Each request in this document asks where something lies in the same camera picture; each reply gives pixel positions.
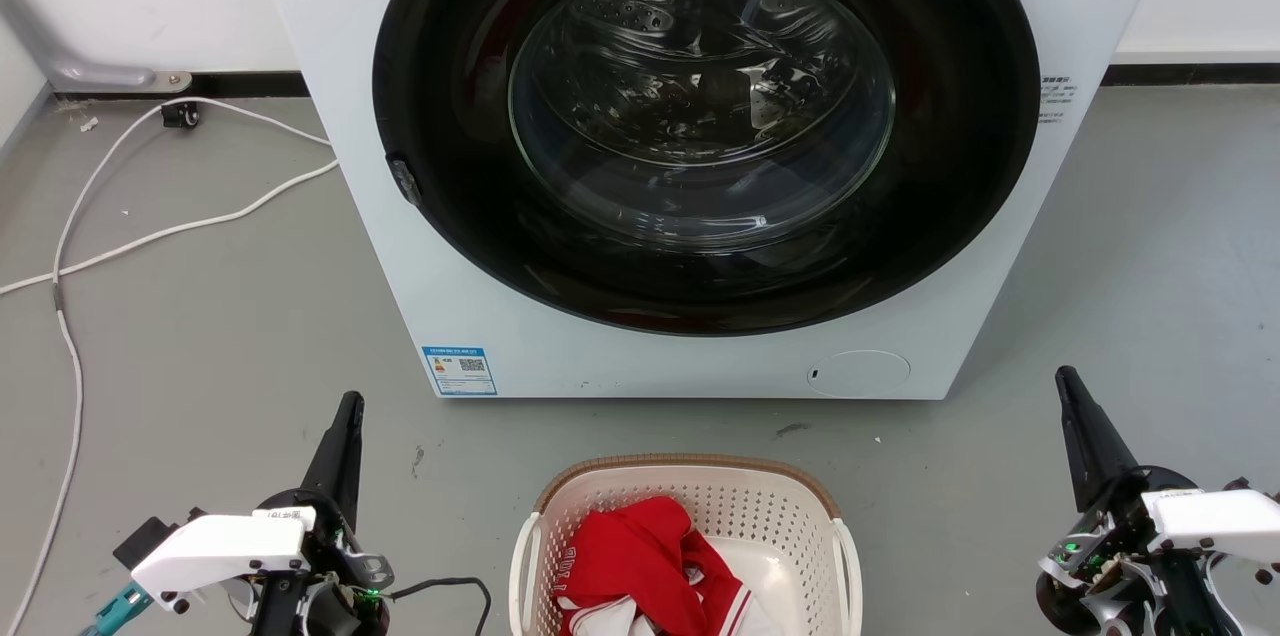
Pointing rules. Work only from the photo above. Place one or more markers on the small printed text label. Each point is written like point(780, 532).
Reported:
point(1056, 99)

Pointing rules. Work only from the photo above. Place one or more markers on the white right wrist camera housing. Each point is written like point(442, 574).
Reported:
point(1215, 514)

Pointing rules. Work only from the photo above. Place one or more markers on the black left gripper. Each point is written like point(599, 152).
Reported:
point(340, 556)

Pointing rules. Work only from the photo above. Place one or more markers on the beige perforated laundry basket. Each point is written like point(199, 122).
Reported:
point(760, 506)

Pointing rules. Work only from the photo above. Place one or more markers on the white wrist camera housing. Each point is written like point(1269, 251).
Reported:
point(215, 548)
point(1215, 514)

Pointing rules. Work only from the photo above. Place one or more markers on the round white filter cover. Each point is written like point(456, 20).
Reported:
point(858, 374)

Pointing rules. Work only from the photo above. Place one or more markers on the grey wall pipe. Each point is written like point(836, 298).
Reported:
point(60, 64)

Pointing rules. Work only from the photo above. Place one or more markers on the blue energy label sticker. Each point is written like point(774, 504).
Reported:
point(458, 371)

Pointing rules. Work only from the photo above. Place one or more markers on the round black glass washer door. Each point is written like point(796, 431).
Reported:
point(450, 236)

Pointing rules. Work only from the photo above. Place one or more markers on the white front-load washing machine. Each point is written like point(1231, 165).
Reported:
point(360, 36)

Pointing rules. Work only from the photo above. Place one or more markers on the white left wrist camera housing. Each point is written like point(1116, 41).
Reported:
point(215, 548)

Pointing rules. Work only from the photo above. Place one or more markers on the red garment with white trim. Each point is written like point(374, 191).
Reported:
point(630, 556)

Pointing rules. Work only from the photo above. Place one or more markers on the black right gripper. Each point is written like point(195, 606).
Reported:
point(1110, 566)

